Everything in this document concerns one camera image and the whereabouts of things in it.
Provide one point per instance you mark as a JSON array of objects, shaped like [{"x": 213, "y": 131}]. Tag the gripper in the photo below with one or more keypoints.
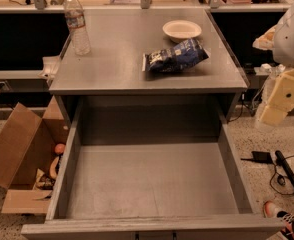
[{"x": 292, "y": 40}]

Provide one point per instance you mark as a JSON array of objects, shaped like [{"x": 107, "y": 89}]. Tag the blue chip bag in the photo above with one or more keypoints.
[{"x": 183, "y": 56}]

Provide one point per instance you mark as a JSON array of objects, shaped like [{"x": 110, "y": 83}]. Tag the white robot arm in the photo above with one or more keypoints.
[{"x": 280, "y": 41}]

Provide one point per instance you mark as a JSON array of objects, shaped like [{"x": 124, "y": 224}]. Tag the open grey top drawer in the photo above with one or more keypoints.
[{"x": 151, "y": 168}]

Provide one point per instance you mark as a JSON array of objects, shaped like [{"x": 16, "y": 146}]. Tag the grey cabinet with top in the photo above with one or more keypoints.
[{"x": 117, "y": 80}]

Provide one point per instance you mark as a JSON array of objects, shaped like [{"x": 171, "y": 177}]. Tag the black power adapter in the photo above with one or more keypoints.
[{"x": 260, "y": 157}]

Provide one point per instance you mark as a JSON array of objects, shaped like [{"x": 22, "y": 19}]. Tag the white power strip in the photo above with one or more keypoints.
[{"x": 266, "y": 69}]

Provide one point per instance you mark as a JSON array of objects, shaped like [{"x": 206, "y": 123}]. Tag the long black bar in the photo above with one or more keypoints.
[{"x": 292, "y": 177}]

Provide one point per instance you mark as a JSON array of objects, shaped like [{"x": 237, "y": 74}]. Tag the orange white sneaker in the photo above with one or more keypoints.
[{"x": 271, "y": 210}]

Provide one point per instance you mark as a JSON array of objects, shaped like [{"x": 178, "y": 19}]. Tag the white paper bowl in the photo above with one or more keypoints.
[{"x": 180, "y": 30}]

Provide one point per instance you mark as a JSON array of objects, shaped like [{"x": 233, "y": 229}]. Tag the orange fruit in box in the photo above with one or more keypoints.
[{"x": 59, "y": 149}]

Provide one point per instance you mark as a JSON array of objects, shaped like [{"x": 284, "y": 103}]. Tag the clear plastic water bottle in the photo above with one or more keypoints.
[{"x": 75, "y": 20}]

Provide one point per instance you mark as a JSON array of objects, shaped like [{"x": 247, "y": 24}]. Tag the banana in box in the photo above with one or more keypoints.
[{"x": 54, "y": 168}]

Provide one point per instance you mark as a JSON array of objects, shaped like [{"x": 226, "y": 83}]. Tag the brown cardboard box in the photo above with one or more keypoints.
[{"x": 27, "y": 143}]

